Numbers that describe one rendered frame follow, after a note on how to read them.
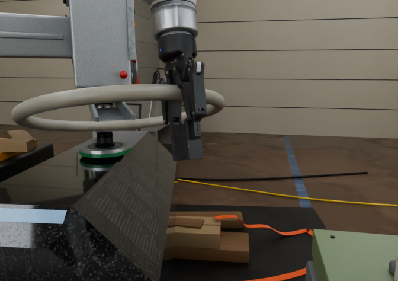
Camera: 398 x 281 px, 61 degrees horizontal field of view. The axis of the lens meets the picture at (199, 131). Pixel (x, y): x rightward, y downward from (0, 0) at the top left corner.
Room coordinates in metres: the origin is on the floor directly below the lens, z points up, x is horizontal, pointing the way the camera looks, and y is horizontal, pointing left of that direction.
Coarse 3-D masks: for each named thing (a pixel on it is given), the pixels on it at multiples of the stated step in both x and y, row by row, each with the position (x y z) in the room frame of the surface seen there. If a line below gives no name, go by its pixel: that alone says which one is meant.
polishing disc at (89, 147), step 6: (84, 144) 1.47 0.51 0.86; (90, 144) 1.47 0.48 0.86; (120, 144) 1.47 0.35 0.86; (126, 144) 1.47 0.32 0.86; (84, 150) 1.36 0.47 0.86; (90, 150) 1.36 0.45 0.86; (96, 150) 1.36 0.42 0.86; (102, 150) 1.36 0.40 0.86; (108, 150) 1.36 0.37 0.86; (114, 150) 1.36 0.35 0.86; (120, 150) 1.38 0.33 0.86
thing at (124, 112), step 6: (120, 102) 1.28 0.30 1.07; (90, 108) 1.25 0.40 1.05; (96, 108) 1.33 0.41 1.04; (102, 108) 1.33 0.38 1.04; (108, 108) 1.34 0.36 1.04; (114, 108) 1.34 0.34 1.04; (120, 108) 1.29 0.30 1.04; (126, 108) 1.14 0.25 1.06; (96, 114) 1.03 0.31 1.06; (102, 114) 1.23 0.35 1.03; (108, 114) 1.23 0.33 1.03; (114, 114) 1.23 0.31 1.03; (120, 114) 1.23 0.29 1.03; (126, 114) 1.15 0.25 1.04; (132, 114) 1.04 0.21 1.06; (96, 120) 1.00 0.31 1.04; (102, 120) 1.13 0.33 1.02; (108, 120) 1.14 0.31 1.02; (96, 132) 1.00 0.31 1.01
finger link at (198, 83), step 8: (192, 64) 0.61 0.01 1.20; (192, 72) 0.61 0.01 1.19; (200, 72) 0.62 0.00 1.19; (192, 80) 0.60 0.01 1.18; (200, 80) 0.61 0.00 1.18; (192, 88) 0.60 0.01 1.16; (200, 88) 0.61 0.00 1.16; (192, 96) 0.60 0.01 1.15; (200, 96) 0.60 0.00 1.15; (192, 104) 0.60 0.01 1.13; (200, 104) 0.60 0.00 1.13; (192, 112) 0.60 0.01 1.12
